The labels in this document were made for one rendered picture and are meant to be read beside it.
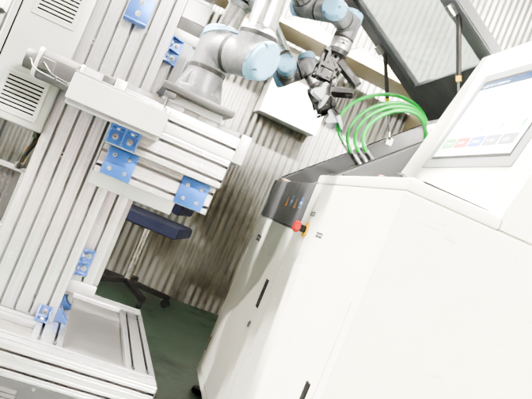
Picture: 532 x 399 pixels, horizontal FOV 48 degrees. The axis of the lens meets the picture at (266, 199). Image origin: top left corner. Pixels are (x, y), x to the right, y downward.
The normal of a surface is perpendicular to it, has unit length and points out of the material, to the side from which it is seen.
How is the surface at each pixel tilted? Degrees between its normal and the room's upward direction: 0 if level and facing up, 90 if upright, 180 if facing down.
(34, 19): 90
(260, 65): 98
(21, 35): 90
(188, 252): 90
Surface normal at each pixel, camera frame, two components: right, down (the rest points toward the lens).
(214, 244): 0.26, 0.08
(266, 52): 0.73, 0.43
